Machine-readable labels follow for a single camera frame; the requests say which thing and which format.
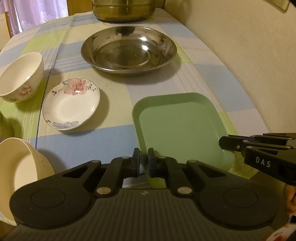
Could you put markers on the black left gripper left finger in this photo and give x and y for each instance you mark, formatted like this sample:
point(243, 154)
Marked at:
point(116, 172)

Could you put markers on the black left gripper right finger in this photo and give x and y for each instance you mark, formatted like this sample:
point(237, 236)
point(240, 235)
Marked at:
point(171, 171)

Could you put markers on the green square plastic plate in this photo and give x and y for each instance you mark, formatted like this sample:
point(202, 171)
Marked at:
point(184, 126)

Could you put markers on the small floral ceramic dish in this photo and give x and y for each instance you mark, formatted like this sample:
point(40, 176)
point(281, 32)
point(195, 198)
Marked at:
point(70, 104)

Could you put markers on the cream plastic bowl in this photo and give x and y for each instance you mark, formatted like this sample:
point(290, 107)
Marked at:
point(21, 164)

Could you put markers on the right hand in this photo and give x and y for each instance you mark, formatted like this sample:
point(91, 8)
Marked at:
point(289, 194)

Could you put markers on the checkered tablecloth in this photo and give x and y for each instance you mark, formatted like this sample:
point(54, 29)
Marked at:
point(110, 132)

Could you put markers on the large stainless steel plate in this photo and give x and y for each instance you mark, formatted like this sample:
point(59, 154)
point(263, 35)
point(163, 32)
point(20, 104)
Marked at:
point(128, 50)

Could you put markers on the white floral ceramic bowl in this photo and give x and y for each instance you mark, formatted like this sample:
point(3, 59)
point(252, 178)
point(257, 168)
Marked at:
point(21, 79)

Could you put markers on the stainless steel steamer pot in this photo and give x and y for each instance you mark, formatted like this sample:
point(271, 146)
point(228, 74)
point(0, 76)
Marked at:
point(123, 11)

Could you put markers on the white wooden chair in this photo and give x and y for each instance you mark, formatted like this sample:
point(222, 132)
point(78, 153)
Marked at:
point(6, 32)

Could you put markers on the lavender curtain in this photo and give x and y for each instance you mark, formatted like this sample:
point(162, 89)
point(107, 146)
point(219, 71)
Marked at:
point(24, 14)

